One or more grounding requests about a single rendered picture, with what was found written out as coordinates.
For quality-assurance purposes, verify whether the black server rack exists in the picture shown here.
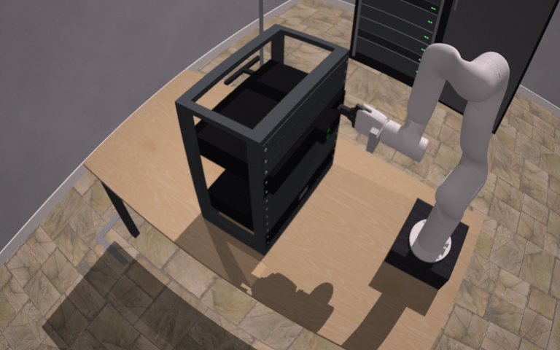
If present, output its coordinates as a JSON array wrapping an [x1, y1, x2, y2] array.
[[175, 24, 350, 256]]

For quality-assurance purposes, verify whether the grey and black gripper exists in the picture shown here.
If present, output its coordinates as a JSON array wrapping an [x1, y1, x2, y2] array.
[[337, 104, 388, 136]]

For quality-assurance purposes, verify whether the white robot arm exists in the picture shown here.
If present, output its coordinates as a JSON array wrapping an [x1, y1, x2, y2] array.
[[366, 43, 510, 263]]

